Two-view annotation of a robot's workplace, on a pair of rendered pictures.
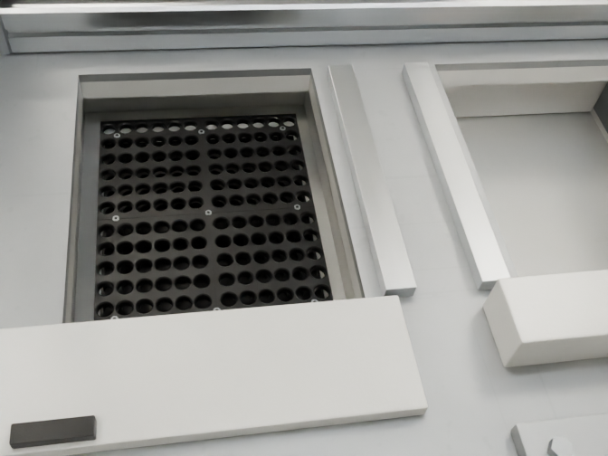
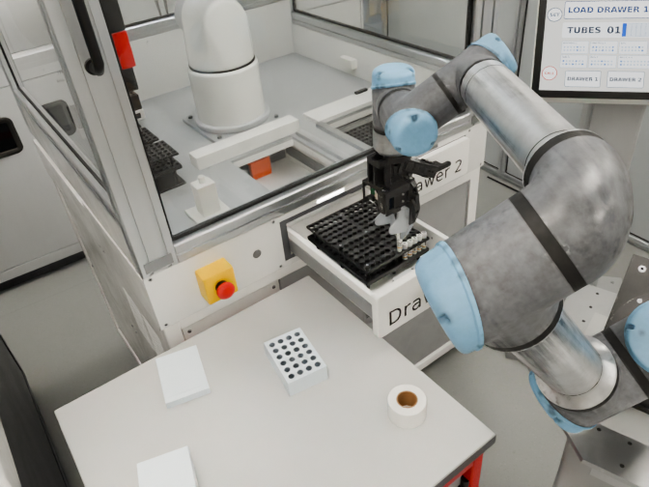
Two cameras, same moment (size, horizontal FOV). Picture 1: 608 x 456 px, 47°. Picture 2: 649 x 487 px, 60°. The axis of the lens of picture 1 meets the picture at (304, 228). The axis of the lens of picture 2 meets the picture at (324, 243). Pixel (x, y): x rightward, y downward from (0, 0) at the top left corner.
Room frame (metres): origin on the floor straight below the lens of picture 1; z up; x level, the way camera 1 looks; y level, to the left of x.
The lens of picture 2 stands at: (1.69, -0.54, 1.65)
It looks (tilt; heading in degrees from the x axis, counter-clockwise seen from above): 37 degrees down; 162
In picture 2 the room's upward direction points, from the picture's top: 6 degrees counter-clockwise
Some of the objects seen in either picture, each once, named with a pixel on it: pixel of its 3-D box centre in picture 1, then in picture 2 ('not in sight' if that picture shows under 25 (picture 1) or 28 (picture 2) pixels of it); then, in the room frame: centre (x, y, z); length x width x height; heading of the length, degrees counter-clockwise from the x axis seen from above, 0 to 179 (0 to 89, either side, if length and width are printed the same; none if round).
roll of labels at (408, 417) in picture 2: not in sight; (407, 406); (1.11, -0.24, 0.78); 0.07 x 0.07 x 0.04
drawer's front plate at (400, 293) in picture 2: not in sight; (429, 284); (0.93, -0.09, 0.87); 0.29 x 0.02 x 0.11; 105
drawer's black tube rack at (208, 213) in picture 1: (209, 235); not in sight; (0.35, 0.08, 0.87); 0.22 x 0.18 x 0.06; 15
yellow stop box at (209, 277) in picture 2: not in sight; (217, 281); (0.72, -0.49, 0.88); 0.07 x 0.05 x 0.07; 105
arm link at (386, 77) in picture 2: not in sight; (393, 99); (0.84, -0.12, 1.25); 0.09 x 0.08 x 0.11; 166
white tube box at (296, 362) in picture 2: not in sight; (295, 360); (0.92, -0.39, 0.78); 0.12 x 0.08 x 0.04; 6
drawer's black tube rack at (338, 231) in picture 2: not in sight; (366, 243); (0.74, -0.14, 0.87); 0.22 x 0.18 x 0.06; 15
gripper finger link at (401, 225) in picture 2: not in sight; (399, 225); (0.86, -0.12, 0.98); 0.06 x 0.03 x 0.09; 105
